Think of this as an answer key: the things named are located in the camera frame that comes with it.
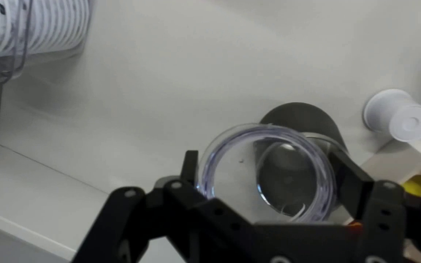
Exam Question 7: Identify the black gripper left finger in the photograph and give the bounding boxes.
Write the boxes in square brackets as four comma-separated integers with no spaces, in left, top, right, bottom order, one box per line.
[70,149,289,263]

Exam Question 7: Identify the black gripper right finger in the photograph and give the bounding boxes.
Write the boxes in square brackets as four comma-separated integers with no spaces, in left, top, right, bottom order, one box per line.
[327,151,421,263]

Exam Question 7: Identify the clear round plastic lid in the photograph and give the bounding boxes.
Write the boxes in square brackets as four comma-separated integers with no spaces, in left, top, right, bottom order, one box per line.
[194,125,336,224]

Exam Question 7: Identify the black thermos tumbler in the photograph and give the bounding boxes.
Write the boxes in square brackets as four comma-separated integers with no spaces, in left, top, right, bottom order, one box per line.
[254,103,346,221]

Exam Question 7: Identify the small white cap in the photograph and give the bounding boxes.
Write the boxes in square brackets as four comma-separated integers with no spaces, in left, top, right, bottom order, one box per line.
[363,90,421,142]

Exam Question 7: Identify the clear plastic cup holder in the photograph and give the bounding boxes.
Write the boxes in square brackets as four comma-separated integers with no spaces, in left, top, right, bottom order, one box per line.
[0,0,34,85]

